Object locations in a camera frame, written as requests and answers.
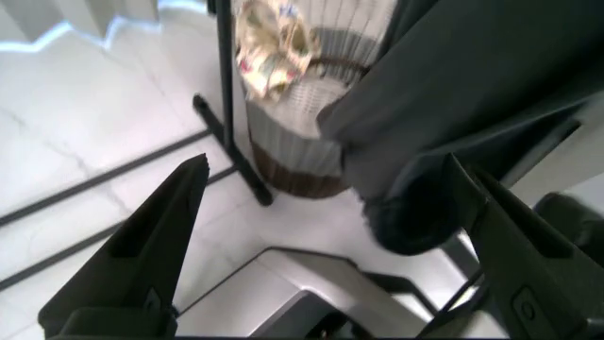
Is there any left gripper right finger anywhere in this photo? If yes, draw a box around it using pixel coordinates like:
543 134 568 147
443 153 604 340

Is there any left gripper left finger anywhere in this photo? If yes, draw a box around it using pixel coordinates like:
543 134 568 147
37 153 211 339

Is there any dark grey sleeveless top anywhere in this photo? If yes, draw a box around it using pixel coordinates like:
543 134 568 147
316 0 604 256

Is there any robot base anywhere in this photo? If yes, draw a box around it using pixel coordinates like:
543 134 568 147
176 233 513 339

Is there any white laundry basket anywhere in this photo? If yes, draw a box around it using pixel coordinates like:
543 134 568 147
233 0 397 199

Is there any black clothes rack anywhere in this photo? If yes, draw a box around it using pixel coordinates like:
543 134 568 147
0 0 275 292

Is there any cream printed garment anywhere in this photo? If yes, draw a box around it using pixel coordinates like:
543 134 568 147
234 0 322 102

